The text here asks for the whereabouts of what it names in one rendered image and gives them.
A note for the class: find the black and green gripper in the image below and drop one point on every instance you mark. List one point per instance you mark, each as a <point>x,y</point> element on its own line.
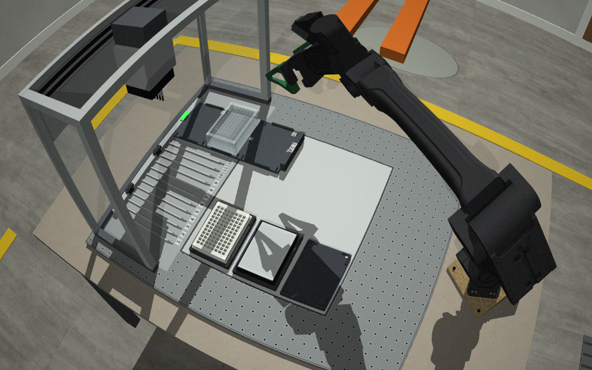
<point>310,76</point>

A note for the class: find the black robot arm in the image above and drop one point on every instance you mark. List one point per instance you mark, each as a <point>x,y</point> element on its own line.
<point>503,242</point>

